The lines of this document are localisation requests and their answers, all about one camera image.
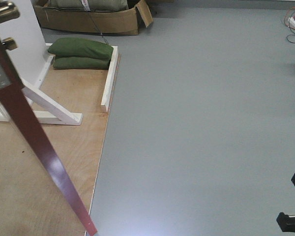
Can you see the brown wooden door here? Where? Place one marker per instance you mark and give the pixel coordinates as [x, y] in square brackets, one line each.
[16, 105]

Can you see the brown cardboard box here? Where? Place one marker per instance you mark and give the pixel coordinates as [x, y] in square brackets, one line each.
[125, 22]

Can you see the green sandbag upper stacked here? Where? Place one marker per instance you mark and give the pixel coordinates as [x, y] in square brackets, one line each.
[80, 47]

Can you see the green sandbag stacked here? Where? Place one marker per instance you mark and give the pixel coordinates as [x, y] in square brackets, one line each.
[80, 47]
[80, 63]

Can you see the green sandbag lower stacked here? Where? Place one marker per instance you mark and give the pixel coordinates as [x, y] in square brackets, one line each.
[80, 63]

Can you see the olive green sack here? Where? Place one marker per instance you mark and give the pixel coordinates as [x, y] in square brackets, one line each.
[90, 5]

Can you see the white wooden edge rail far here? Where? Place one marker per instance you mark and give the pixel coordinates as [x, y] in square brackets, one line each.
[110, 81]

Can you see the white wooden door frame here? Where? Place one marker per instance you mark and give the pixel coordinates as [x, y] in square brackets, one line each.
[32, 62]

